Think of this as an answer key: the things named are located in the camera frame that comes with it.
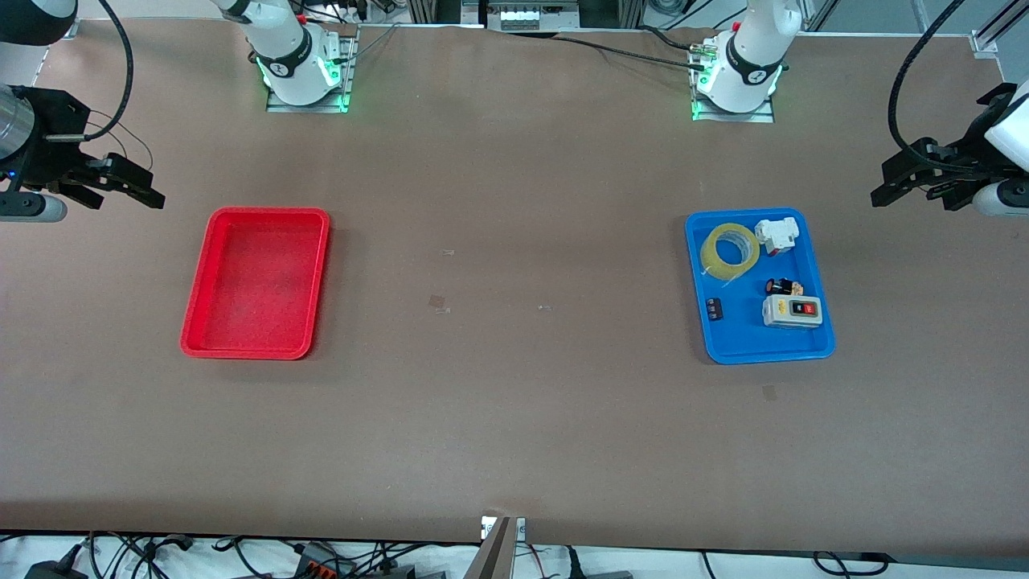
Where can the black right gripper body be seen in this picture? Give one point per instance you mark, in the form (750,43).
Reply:
(50,138)

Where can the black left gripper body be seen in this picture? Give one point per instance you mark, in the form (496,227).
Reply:
(959,158)

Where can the yellow tape roll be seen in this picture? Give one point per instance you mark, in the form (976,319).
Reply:
(711,253)

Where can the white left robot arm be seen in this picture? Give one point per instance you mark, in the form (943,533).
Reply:
(748,64)

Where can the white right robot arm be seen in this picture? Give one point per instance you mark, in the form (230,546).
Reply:
(289,48)

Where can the white plastic connector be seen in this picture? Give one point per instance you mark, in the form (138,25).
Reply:
(776,235)

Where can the small black red button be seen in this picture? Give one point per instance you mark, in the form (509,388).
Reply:
(784,286)

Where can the red plastic tray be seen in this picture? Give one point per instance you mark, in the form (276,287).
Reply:
(217,330)

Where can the small black terminal block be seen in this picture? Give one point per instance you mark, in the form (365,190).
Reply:
(715,309)

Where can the blue plastic tray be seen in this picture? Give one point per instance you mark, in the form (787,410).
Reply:
(739,338)

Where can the black power adapter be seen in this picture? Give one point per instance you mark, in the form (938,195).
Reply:
(52,569)

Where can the silver socket strip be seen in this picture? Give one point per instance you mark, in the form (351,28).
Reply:
(530,16)

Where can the orange power strip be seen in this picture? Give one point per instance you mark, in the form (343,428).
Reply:
(321,563)

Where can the white marker tag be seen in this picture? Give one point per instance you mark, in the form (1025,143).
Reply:
(519,528)

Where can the grey push-button switch box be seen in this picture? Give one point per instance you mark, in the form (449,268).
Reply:
(792,312)

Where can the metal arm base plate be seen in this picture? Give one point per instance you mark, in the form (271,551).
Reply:
(309,108)
(735,117)

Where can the grey metal camera post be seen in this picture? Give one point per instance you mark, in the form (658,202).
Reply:
(492,555)

